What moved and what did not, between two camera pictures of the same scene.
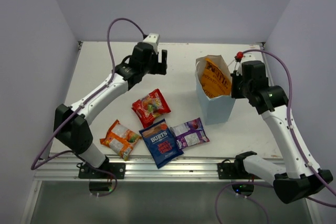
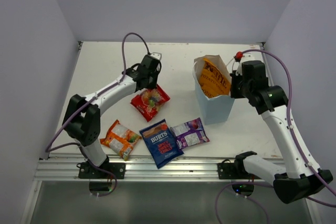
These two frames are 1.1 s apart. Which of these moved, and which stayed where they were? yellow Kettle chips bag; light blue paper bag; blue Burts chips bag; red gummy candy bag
Moved: red gummy candy bag
Stayed: blue Burts chips bag; yellow Kettle chips bag; light blue paper bag
